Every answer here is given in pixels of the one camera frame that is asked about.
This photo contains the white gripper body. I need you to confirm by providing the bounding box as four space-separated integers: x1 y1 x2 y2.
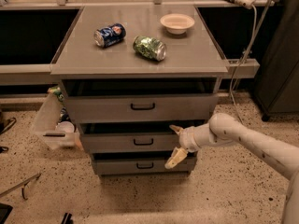
178 126 200 152

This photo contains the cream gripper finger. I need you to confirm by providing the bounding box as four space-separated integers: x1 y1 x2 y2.
164 147 188 169
169 125 183 135

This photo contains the grey drawer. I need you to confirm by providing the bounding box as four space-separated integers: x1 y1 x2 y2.
64 94 218 123
80 132 179 153
91 156 197 175

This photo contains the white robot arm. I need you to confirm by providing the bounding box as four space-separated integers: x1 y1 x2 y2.
164 113 299 224

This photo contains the grey bottom drawer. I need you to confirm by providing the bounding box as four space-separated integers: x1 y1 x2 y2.
91 156 197 175

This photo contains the grey drawer cabinet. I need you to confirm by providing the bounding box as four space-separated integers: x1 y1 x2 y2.
50 4 231 178

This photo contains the grey top drawer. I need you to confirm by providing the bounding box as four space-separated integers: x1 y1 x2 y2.
64 94 218 123

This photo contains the green soda can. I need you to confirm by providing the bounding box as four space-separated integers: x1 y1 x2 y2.
133 35 166 62

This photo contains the dark cabinet at right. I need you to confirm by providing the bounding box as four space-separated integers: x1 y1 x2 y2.
253 0 299 121

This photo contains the white bowl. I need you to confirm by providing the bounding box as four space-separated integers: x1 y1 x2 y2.
160 13 195 35

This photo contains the white cup in bin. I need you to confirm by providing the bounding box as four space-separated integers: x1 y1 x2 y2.
56 121 76 133

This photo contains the blue soda can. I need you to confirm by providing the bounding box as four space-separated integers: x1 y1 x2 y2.
93 23 126 48

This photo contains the clear plastic bin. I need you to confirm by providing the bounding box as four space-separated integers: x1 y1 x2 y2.
30 93 79 149

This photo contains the metal bar on floor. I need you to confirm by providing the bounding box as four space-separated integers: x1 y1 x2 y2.
0 173 41 200

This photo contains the black object bottom left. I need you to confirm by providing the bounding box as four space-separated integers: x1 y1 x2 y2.
0 203 13 224

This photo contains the white cable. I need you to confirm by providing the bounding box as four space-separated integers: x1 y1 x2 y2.
228 3 259 124

